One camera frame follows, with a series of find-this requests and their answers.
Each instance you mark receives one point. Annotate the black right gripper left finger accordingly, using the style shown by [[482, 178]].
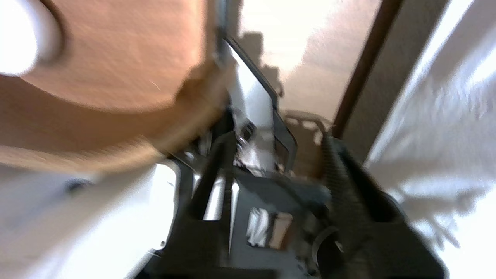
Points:
[[205, 232]]

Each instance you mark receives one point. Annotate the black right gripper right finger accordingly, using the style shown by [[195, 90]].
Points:
[[364, 232]]

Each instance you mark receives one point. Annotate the curved wooden table drawer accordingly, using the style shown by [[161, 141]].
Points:
[[116, 58]]

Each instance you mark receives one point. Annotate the white round lidded cup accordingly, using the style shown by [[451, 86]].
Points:
[[19, 35]]

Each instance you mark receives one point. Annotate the round wooden bedside table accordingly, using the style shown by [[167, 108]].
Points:
[[286, 135]]

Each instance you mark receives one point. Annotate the white bed sheet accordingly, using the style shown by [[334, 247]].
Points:
[[445, 116]]

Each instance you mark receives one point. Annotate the grey fabric bed base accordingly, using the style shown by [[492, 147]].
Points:
[[391, 77]]

